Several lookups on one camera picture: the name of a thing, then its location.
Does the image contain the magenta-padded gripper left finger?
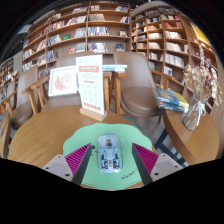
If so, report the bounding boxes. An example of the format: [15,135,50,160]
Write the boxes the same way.
[42,143,93,186]

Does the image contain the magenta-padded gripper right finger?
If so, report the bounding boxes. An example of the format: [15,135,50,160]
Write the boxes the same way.
[131,143,184,186]

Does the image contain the transparent computer mouse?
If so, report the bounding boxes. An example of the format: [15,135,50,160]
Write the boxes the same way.
[96,134,123,175]

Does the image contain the green smiley mouse pad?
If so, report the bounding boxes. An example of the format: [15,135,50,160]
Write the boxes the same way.
[62,122,155,191]

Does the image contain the round wooden side table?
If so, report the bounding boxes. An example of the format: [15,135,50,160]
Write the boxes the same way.
[162,105,221,167]
[0,112,13,160]

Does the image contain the brown wooden armchair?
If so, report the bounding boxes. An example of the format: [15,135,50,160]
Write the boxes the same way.
[0,65,38,132]
[21,52,113,117]
[111,50,176,125]

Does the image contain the blue-covered book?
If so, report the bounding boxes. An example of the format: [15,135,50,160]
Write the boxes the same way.
[154,86,191,113]

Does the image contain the glass vase with dried flowers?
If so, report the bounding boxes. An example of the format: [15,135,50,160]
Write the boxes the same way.
[182,64,222,132]

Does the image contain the white sign on wooden base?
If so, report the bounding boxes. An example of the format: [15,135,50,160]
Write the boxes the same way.
[75,54,109,122]

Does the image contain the white framed flower picture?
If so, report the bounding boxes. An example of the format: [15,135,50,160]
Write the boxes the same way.
[47,65,79,98]

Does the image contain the light blue book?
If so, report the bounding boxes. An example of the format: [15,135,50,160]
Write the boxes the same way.
[102,63,129,73]

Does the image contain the distant small bookshelf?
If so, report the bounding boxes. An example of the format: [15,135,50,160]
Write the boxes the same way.
[0,57,17,88]

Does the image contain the curved wooden bookshelf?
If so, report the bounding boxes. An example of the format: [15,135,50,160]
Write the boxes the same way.
[130,6,224,101]

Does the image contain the large wooden bookshelf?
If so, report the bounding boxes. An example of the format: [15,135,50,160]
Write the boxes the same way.
[21,2,132,73]

